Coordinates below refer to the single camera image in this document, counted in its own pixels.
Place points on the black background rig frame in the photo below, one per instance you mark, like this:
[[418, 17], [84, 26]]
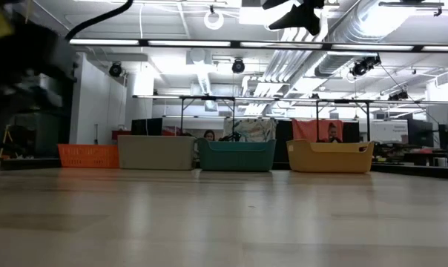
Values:
[[342, 101], [209, 98]]

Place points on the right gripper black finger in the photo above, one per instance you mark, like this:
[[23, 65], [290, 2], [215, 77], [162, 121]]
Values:
[[303, 20], [279, 3]]

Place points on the black monitor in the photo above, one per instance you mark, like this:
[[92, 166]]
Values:
[[418, 133], [146, 127], [443, 137]]

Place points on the orange mesh basket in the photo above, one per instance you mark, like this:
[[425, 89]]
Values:
[[87, 155]]

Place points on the white sign board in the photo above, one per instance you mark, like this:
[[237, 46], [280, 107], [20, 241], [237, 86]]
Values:
[[389, 131]]

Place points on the red box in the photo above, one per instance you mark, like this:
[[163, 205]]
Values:
[[120, 135]]

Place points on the orange cloth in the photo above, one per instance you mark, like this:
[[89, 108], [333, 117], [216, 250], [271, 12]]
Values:
[[305, 130]]

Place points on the white patterned cloth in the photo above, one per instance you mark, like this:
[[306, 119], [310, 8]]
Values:
[[250, 130]]

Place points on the yellow plastic bin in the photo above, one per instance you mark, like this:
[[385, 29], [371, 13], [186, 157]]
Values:
[[329, 159]]

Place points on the black ceiling track fixture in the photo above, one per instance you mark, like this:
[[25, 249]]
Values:
[[437, 12]]

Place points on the grey plastic bin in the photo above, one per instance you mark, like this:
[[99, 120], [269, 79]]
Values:
[[155, 153]]

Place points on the green plastic bin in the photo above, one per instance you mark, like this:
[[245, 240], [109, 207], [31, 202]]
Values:
[[235, 157]]

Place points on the person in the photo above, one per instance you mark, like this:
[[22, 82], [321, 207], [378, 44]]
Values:
[[209, 135], [332, 131]]

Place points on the black beam with light strips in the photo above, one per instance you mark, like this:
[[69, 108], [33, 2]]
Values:
[[190, 43]]

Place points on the black ceiling spotlight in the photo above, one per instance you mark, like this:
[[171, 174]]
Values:
[[115, 70], [238, 66], [398, 96], [359, 68]]

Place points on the black background robot arm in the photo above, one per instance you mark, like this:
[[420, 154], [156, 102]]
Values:
[[231, 138]]

